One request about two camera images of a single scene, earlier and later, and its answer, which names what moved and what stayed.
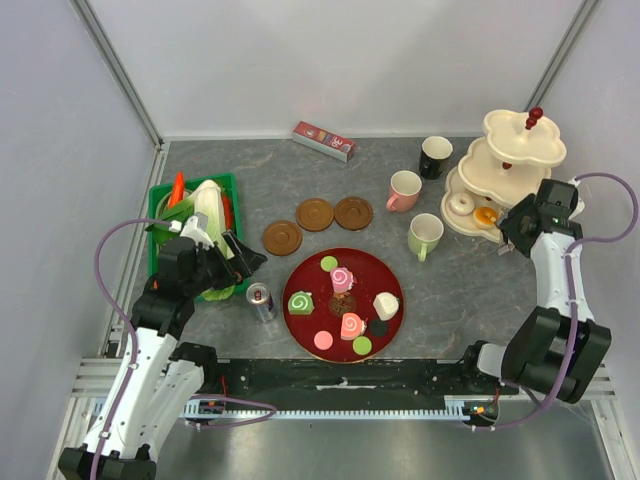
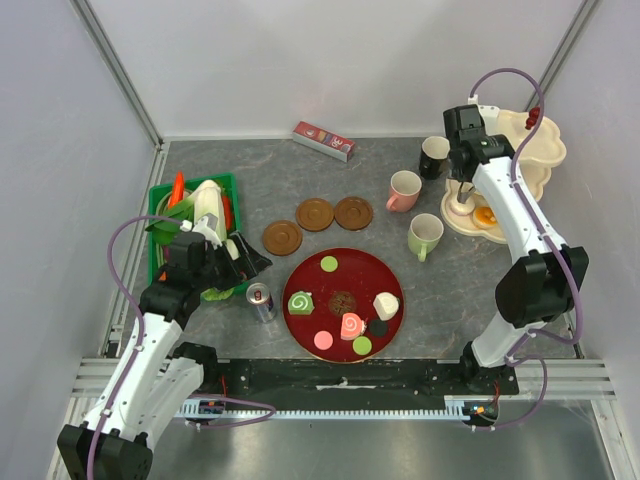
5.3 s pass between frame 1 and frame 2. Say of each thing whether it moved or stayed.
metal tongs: moved
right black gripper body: moved
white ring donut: stayed
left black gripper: stayed
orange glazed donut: stayed
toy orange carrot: stayed
